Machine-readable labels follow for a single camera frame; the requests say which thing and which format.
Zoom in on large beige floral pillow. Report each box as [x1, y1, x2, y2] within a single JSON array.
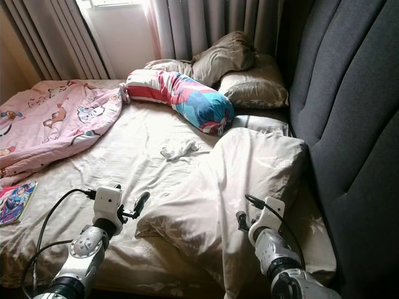
[[136, 128, 337, 299]]

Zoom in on anime cover comic book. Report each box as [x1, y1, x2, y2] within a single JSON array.
[[0, 181, 39, 226]]

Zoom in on pink cartoon print duvet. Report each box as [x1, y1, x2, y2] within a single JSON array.
[[0, 80, 124, 187]]

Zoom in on white crumpled cloth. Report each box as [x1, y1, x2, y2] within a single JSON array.
[[160, 140, 200, 161]]

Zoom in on grey white pillow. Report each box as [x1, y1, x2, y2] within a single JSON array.
[[231, 114, 291, 136]]

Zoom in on striped anime bolster pillow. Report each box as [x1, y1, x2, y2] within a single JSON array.
[[126, 69, 235, 135]]

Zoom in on flat beige pillow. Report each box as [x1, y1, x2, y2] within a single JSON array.
[[143, 58, 194, 77]]

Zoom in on grey upholstered headboard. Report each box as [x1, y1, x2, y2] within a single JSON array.
[[287, 0, 399, 297]]

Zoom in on bright window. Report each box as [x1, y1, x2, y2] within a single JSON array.
[[78, 0, 156, 80]]

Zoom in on pink sheer curtain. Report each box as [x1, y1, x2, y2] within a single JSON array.
[[143, 0, 170, 62]]

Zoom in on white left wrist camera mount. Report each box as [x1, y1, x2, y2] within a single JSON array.
[[94, 185, 124, 236]]

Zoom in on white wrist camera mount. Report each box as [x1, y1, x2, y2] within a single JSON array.
[[248, 197, 286, 247], [94, 185, 124, 236]]

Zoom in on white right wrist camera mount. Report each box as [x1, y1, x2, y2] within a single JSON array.
[[248, 197, 286, 247]]

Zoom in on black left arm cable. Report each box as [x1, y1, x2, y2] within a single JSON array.
[[22, 188, 97, 299]]

